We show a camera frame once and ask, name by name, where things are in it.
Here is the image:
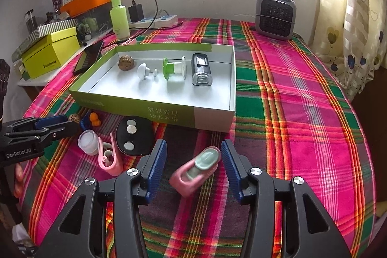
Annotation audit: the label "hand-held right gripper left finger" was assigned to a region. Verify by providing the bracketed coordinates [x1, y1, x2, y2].
[36, 140, 168, 258]

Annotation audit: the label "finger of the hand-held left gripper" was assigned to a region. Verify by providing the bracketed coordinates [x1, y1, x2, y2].
[6, 115, 68, 133]
[6, 121, 81, 144]

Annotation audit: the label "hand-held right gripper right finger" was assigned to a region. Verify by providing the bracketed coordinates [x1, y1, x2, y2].
[221, 140, 353, 258]

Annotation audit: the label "small clear white jar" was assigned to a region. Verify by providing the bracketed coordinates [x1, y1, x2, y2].
[78, 129, 99, 155]

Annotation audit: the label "blue orange keychain toy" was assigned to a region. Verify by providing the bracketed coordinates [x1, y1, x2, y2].
[80, 111, 102, 130]

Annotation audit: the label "pink clip with green pad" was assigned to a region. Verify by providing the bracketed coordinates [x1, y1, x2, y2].
[169, 147, 221, 196]

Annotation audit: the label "black oval key fob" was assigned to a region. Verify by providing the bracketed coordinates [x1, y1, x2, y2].
[116, 116, 154, 156]

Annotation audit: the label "pink clip with white wheel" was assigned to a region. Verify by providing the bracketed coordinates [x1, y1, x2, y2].
[97, 133, 124, 176]

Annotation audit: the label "green white cardboard box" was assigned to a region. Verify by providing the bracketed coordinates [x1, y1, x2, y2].
[69, 43, 236, 133]

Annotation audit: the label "white mushroom-shaped knob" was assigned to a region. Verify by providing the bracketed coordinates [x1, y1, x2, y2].
[137, 64, 159, 81]

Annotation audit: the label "green white spool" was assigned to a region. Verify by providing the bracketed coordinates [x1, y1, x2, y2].
[162, 56, 186, 81]

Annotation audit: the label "black bike light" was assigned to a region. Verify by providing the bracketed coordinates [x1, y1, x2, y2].
[191, 52, 214, 86]

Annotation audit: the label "person's left hand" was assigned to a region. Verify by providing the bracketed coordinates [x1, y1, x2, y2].
[14, 164, 26, 196]

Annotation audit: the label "black speaker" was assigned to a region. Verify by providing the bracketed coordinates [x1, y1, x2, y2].
[0, 59, 11, 122]

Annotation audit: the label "yellow-green shoe box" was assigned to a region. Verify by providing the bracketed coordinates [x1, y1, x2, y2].
[22, 27, 82, 80]

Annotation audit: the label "black smartphone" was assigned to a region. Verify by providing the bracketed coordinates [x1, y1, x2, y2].
[73, 40, 105, 75]

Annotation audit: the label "pink green plaid tablecloth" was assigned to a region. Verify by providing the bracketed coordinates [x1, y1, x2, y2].
[18, 18, 377, 258]

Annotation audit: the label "green white striped box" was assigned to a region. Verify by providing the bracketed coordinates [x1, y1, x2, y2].
[11, 19, 79, 63]

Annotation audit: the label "dark-lidded glass jar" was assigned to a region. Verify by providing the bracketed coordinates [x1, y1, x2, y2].
[24, 9, 38, 33]

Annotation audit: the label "green plush toy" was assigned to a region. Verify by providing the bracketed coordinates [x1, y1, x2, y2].
[77, 18, 98, 35]

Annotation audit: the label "green lotion bottle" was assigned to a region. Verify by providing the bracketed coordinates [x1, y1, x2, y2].
[109, 0, 130, 41]

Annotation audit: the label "white power strip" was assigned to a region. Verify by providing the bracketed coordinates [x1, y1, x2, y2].
[128, 15, 178, 29]

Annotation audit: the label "grey space heater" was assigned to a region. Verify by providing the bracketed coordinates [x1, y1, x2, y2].
[255, 0, 295, 41]

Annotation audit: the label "patterned cream curtain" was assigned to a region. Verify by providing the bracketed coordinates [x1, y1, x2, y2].
[314, 0, 387, 101]

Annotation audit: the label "black charger with cable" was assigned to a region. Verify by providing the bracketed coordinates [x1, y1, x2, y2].
[128, 0, 159, 33]

